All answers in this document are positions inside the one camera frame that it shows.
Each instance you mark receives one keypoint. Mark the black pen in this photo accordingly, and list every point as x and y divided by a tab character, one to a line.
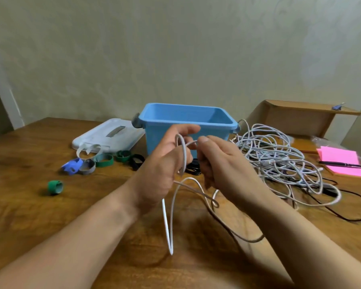
343	164

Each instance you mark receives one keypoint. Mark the person's right thumb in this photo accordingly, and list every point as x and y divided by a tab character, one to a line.
207	171

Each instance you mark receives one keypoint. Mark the clear plastic bag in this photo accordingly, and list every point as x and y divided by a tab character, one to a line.
325	141

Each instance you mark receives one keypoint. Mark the blue plastic storage bin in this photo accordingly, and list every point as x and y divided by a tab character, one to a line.
156	133

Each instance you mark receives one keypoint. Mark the white plastic bin lid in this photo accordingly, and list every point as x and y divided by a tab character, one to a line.
108	136

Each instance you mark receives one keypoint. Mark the brown cardboard box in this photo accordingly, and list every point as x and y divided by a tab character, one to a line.
294	120

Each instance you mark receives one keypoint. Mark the pink sticky note pad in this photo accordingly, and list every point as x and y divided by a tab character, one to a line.
340	156

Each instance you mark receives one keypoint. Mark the person's left hand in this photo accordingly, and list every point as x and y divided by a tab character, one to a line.
156	168

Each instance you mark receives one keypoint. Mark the blue binder clip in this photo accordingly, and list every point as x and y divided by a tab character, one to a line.
337	107

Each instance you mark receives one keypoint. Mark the person's left thumb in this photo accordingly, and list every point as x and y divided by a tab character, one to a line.
185	129

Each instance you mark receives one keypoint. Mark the person's right hand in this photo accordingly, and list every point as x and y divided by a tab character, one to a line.
231	171

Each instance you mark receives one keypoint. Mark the person's left forearm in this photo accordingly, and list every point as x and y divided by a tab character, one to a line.
66	243

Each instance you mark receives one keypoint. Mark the person's right forearm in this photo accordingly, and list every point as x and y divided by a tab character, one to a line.
303	246

